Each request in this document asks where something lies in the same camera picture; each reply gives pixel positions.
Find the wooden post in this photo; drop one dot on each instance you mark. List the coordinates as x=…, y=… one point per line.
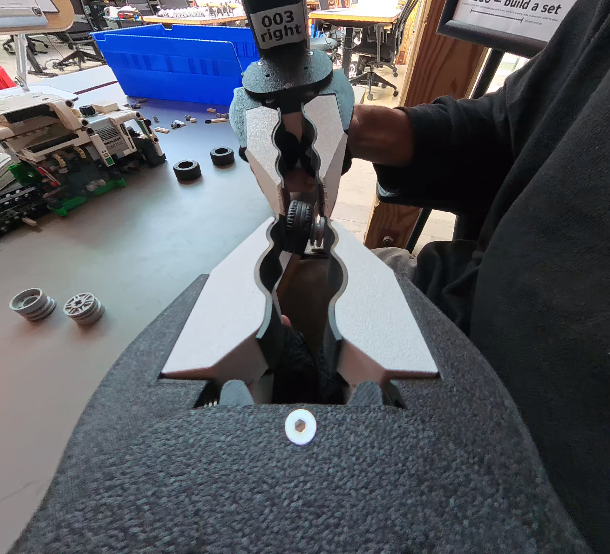
x=429, y=73

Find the white lego truck model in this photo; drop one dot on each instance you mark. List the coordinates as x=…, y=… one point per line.
x=109, y=135

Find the black lego tire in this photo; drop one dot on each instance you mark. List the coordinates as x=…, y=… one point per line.
x=298, y=225
x=187, y=170
x=222, y=156

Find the framed task sign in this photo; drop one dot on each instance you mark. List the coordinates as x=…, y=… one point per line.
x=519, y=1

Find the person's right forearm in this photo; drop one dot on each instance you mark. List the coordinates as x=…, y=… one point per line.
x=457, y=154

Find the person's trouser leg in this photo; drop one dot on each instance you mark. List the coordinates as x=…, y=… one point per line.
x=395, y=258

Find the black chair armrest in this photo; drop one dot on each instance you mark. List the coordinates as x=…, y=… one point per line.
x=410, y=197

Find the scattered small lego pieces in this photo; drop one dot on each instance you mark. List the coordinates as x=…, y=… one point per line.
x=177, y=124

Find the wooden office table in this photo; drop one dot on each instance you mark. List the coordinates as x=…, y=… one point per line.
x=190, y=19
x=357, y=15

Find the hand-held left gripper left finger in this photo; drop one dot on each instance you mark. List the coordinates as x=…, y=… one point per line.
x=214, y=325

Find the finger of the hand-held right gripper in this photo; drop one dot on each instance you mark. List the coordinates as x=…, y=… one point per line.
x=331, y=144
x=259, y=149

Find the blue plastic bin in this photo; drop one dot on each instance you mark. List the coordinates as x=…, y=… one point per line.
x=181, y=68

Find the wooden document stand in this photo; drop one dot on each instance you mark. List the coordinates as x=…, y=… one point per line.
x=59, y=16

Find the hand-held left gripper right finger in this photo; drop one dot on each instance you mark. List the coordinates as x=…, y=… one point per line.
x=386, y=325

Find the person's right hand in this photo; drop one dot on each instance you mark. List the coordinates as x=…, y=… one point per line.
x=381, y=135

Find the grey lego wheel hub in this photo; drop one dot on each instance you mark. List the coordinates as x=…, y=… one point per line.
x=318, y=232
x=83, y=309
x=31, y=304

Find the red plastic bin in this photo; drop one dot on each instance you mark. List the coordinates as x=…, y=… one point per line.
x=5, y=78

